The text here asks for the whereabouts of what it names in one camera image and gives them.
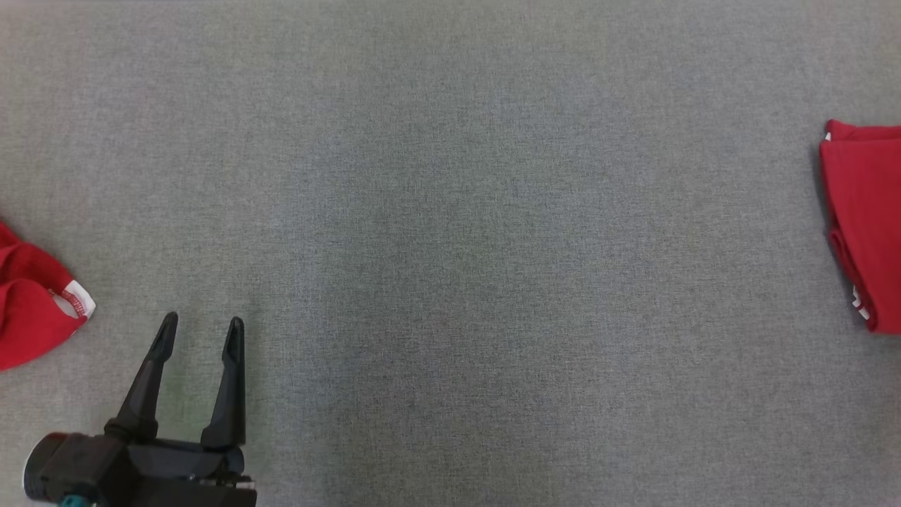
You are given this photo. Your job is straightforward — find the red white-striped shorts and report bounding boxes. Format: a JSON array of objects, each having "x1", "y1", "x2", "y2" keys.
[{"x1": 0, "y1": 221, "x2": 96, "y2": 372}]

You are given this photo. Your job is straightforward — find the folded red garment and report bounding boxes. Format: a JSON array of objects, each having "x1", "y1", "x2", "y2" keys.
[{"x1": 819, "y1": 119, "x2": 901, "y2": 336}]

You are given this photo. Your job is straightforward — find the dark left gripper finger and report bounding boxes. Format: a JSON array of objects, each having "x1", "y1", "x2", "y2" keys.
[
  {"x1": 201, "y1": 316, "x2": 248, "y2": 451},
  {"x1": 104, "y1": 311, "x2": 179, "y2": 444}
]

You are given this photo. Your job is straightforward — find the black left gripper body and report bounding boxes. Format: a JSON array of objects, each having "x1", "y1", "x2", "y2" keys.
[{"x1": 104, "y1": 441, "x2": 258, "y2": 507}]

